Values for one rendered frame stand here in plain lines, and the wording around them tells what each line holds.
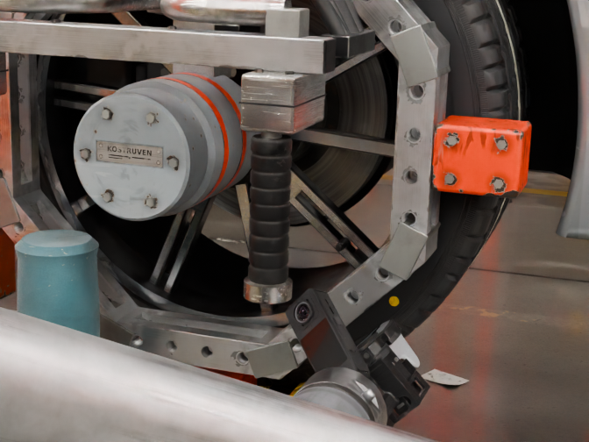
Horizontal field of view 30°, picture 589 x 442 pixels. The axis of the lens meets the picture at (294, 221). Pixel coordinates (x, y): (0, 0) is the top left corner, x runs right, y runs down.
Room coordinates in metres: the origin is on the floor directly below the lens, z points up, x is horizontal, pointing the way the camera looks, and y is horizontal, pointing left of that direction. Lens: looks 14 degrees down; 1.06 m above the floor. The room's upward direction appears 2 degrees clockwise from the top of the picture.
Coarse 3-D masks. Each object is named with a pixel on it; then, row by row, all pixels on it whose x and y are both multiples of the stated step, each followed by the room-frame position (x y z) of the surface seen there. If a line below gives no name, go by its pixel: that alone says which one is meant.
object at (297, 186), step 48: (384, 48) 1.23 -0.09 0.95; (48, 96) 1.36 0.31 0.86; (96, 96) 1.47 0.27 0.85; (48, 144) 1.35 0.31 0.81; (336, 144) 1.25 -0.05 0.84; (384, 144) 1.23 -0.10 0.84; (240, 192) 1.29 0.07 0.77; (96, 240) 1.34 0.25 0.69; (144, 240) 1.42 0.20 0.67; (192, 240) 1.31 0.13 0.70; (336, 240) 1.25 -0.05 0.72; (144, 288) 1.31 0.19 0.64; (192, 288) 1.36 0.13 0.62; (240, 288) 1.39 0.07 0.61
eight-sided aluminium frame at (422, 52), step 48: (384, 0) 1.13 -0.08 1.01; (432, 48) 1.11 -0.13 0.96; (0, 96) 1.27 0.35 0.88; (432, 96) 1.11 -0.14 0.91; (0, 144) 1.27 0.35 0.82; (432, 144) 1.11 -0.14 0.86; (0, 192) 1.27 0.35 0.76; (432, 192) 1.12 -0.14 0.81; (432, 240) 1.14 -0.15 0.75; (336, 288) 1.14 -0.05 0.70; (384, 288) 1.12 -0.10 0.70; (144, 336) 1.21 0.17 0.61; (192, 336) 1.19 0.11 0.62; (240, 336) 1.19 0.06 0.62; (288, 336) 1.16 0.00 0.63
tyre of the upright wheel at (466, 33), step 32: (416, 0) 1.20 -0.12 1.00; (448, 0) 1.19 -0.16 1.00; (480, 0) 1.21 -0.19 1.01; (448, 32) 1.19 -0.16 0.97; (480, 32) 1.18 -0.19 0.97; (512, 32) 1.31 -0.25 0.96; (480, 64) 1.18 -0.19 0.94; (512, 64) 1.27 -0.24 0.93; (448, 96) 1.19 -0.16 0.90; (480, 96) 1.18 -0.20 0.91; (512, 96) 1.23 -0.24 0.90; (448, 192) 1.19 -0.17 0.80; (448, 224) 1.18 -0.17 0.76; (480, 224) 1.18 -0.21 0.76; (448, 256) 1.18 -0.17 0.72; (416, 288) 1.20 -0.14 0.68; (448, 288) 1.19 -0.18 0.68; (384, 320) 1.21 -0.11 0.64; (416, 320) 1.20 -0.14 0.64
